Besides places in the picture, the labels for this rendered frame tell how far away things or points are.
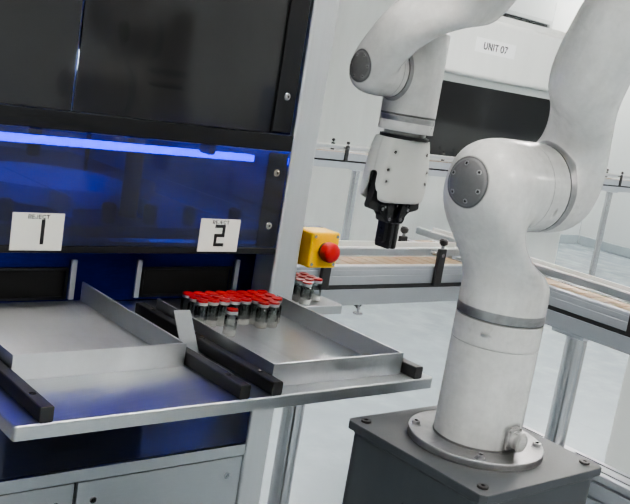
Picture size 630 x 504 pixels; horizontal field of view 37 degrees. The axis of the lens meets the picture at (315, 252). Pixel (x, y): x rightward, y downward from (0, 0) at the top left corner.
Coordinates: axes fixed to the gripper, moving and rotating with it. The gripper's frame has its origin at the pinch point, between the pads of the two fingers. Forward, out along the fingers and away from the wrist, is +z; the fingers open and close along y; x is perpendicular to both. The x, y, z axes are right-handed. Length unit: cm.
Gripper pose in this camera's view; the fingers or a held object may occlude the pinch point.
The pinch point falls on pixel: (386, 234)
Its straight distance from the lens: 144.5
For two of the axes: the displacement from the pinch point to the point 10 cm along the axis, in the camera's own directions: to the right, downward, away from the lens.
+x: 6.2, 2.4, -7.4
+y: -7.7, -0.1, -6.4
